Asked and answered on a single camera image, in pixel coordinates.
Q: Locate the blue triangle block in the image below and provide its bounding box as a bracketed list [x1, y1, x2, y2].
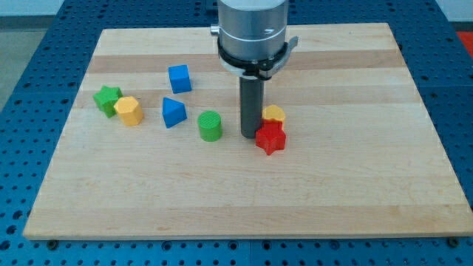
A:
[162, 98, 187, 129]

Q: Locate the yellow hexagon block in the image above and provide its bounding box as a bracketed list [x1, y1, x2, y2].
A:
[114, 96, 144, 126]

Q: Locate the yellow heart block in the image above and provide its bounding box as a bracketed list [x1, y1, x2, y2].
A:
[262, 105, 286, 128]

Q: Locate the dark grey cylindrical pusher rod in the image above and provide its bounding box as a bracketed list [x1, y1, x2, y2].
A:
[239, 78, 264, 139]

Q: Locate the red star block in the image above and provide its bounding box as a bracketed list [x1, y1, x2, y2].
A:
[256, 121, 287, 155]

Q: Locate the blue cube block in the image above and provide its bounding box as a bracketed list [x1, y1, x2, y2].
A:
[168, 64, 191, 94]

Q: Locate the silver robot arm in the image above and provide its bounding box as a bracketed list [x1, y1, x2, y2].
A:
[211, 0, 299, 139]

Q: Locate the green cylinder block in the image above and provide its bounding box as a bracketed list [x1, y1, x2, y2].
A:
[197, 111, 222, 142]

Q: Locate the wooden board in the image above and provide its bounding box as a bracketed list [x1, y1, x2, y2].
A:
[23, 23, 472, 240]

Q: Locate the green star block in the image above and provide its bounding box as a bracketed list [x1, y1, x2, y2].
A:
[92, 86, 123, 118]

